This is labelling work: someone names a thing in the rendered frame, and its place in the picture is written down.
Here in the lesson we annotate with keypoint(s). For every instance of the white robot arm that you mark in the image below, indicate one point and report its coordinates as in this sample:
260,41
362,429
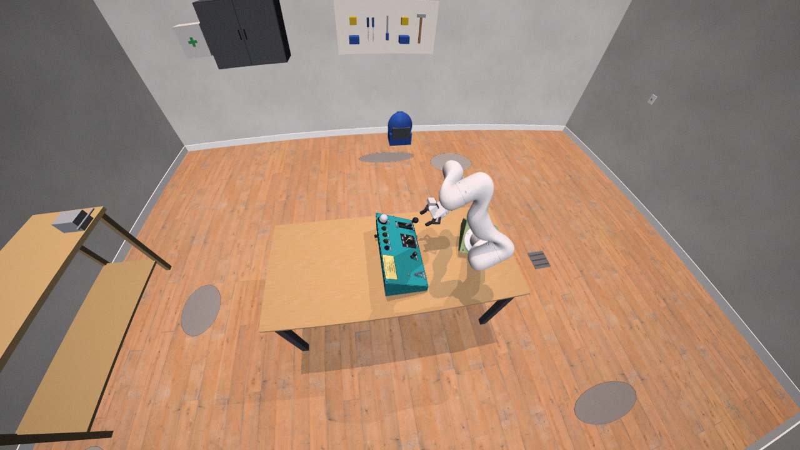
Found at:
489,246

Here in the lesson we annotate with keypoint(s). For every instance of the dark teal console housing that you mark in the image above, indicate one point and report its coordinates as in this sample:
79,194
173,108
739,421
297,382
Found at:
402,263

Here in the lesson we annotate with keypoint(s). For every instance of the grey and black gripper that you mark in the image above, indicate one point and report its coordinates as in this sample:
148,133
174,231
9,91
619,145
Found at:
436,213

